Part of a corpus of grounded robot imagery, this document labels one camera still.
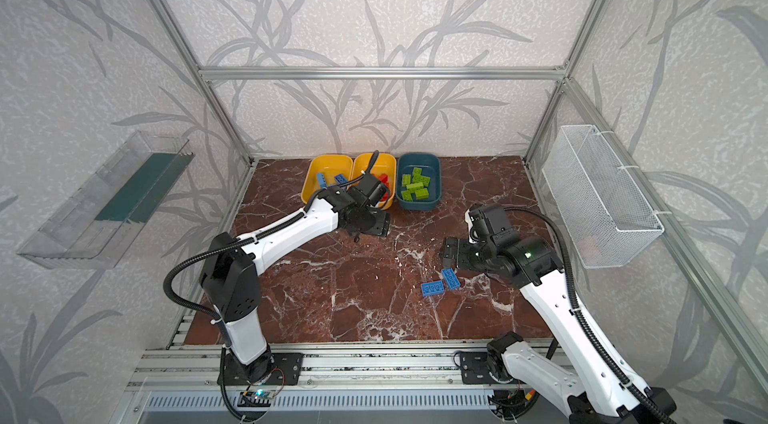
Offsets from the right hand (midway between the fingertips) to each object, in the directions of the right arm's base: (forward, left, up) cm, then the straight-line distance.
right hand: (455, 243), depth 72 cm
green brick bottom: (+31, +6, -21) cm, 38 cm away
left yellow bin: (+43, +43, -21) cm, 64 cm away
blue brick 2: (+38, +37, -20) cm, 56 cm away
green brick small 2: (+41, +8, -21) cm, 47 cm away
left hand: (+12, +18, -8) cm, 24 cm away
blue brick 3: (-3, +4, -21) cm, 22 cm away
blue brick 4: (-1, -1, -20) cm, 20 cm away
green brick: (+37, +5, -20) cm, 43 cm away
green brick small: (+38, +12, -20) cm, 44 cm away
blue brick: (+38, +44, -20) cm, 62 cm away
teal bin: (+44, +2, -18) cm, 48 cm away
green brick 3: (+30, +12, -19) cm, 37 cm away
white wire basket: (-2, -30, +13) cm, 33 cm away
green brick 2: (+34, +9, -20) cm, 40 cm away
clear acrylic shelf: (-1, +80, +11) cm, 81 cm away
